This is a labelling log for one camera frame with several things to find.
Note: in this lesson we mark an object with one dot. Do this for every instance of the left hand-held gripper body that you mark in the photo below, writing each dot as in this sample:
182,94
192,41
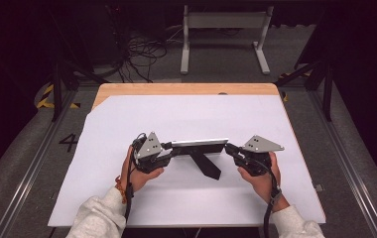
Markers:
150,148

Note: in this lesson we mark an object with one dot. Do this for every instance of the person's left hand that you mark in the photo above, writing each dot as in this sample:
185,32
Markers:
140,178

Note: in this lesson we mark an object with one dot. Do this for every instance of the small grey table clip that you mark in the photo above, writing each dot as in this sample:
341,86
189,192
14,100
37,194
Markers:
319,187

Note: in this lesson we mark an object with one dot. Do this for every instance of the aluminium floor rail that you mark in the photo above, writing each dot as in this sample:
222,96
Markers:
34,165
348,165

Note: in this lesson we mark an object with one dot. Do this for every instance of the black metal stand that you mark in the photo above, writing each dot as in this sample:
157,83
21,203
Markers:
327,92
57,92

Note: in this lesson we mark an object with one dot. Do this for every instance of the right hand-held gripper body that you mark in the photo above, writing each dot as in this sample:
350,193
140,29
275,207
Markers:
262,145

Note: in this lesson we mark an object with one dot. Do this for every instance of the person's right hand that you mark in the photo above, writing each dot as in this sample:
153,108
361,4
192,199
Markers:
262,185

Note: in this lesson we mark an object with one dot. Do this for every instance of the white table cover sheet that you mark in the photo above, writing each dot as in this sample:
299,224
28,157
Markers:
150,115

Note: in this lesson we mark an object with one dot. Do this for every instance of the white metal stand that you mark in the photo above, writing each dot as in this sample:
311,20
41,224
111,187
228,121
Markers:
224,20

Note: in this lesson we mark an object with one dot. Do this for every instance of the yellow black hazard tape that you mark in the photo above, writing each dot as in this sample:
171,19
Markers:
46,95

